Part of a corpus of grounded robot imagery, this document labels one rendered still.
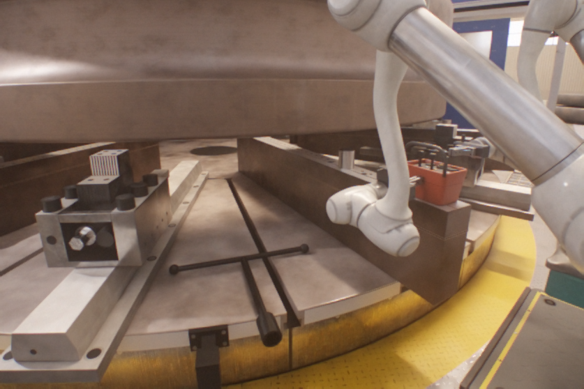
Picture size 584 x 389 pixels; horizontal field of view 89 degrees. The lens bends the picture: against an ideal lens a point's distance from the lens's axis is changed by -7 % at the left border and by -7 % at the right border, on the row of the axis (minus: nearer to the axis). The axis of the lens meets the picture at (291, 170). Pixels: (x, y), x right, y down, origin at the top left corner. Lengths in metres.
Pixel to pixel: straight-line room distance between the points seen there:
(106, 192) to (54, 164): 1.15
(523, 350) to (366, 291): 0.54
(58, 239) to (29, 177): 1.03
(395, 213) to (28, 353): 1.08
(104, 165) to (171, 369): 0.81
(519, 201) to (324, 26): 1.62
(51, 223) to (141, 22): 0.94
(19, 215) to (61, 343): 1.34
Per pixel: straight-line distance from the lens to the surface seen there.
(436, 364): 1.59
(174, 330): 1.22
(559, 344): 1.37
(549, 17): 1.49
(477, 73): 0.63
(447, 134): 2.43
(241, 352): 1.33
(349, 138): 3.45
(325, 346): 1.45
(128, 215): 1.23
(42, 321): 1.18
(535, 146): 0.61
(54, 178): 2.45
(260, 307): 1.21
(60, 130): 1.72
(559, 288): 0.85
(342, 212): 0.95
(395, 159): 0.86
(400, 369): 1.52
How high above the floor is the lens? 1.09
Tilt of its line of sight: 15 degrees down
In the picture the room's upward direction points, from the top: straight up
